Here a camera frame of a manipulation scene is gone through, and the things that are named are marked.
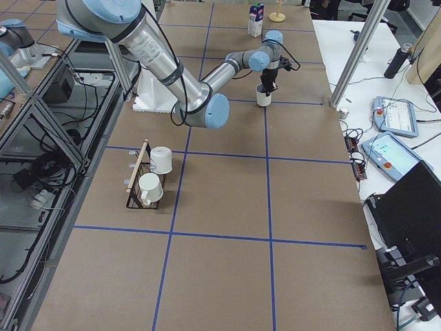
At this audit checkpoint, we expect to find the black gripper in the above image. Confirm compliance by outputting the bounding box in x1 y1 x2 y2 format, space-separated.
260 57 300 96

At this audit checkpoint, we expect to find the white cup with handle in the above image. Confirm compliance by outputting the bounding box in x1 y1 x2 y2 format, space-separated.
256 84 271 107

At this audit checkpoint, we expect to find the blue white milk carton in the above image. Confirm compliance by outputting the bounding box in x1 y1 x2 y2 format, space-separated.
247 3 265 37

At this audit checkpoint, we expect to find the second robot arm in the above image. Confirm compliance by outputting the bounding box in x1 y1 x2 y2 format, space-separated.
1 19 49 70

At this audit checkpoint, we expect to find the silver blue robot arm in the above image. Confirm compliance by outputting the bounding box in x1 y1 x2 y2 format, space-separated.
56 1 300 129

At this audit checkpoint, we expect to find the round wooden stand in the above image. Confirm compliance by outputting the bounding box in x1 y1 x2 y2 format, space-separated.
269 0 286 23

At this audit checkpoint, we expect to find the black power strip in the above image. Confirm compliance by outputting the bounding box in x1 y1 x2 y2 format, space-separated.
344 137 367 182

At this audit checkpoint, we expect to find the far teach pendant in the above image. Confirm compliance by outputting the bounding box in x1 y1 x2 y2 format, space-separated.
373 96 419 138

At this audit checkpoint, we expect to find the teach pendant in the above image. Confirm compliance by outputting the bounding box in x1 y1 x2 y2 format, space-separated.
373 96 419 138
361 131 423 182

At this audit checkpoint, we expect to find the white mug upside down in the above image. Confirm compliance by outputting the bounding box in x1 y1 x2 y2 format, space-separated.
150 146 172 174

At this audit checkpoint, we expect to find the black water bottle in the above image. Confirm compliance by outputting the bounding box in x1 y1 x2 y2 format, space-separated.
383 43 412 79

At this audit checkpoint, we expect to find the near teach pendant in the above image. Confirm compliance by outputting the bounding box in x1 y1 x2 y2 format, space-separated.
361 131 423 182

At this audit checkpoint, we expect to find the white mug with lettering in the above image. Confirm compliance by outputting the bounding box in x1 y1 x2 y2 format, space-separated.
139 173 163 205

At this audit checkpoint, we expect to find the black monitor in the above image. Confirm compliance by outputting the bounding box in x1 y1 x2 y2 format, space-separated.
367 161 440 312

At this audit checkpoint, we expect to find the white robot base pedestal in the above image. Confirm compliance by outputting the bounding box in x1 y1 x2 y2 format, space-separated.
132 69 177 113

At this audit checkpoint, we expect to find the aluminium frame post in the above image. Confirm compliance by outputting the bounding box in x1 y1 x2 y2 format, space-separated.
329 0 390 108

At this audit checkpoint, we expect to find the black wire mug rack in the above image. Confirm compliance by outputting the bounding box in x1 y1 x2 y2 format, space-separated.
125 139 166 210

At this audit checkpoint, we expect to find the black box under frame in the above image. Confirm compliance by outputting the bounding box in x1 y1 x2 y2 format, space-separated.
43 70 75 103

